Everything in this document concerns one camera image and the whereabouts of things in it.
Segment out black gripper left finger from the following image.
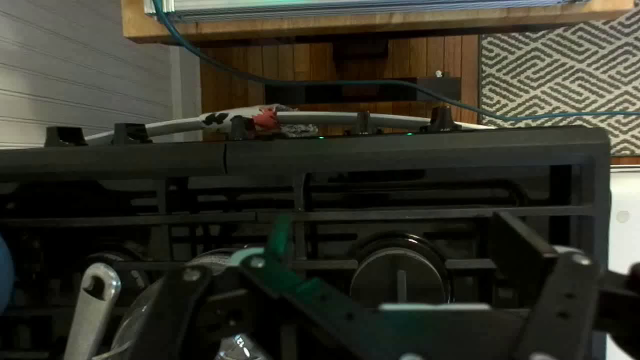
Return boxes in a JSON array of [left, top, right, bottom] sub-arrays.
[[107, 253, 384, 360]]

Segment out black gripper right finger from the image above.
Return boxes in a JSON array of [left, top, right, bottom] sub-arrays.
[[509, 251, 606, 360]]

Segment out white curved rod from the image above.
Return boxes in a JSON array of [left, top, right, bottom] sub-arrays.
[[84, 105, 495, 147]]

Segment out blue frying pan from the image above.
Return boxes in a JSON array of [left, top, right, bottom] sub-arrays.
[[0, 234, 15, 317]]

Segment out black gas stove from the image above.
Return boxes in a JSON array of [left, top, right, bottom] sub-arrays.
[[0, 123, 612, 360]]

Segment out black white patterned rug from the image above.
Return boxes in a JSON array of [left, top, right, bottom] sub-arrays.
[[478, 9, 640, 160]]

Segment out brown wooden furniture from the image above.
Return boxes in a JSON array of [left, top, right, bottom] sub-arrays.
[[120, 0, 635, 129]]

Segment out teal cable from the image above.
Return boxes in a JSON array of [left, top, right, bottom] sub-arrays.
[[150, 0, 640, 127]]

